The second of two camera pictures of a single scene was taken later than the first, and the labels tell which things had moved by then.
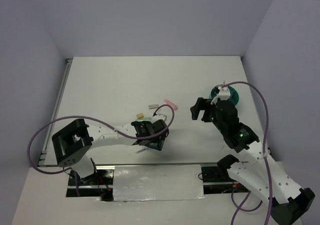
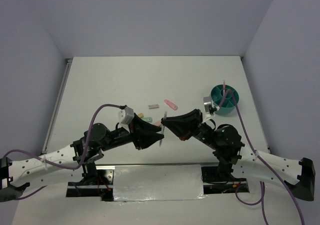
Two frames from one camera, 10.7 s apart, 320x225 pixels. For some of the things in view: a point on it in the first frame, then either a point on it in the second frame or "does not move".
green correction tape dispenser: x=143 y=119 does not move
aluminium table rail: x=43 y=156 does not move
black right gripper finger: x=195 y=110 to x=183 y=127
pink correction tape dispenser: x=168 y=102 does not move
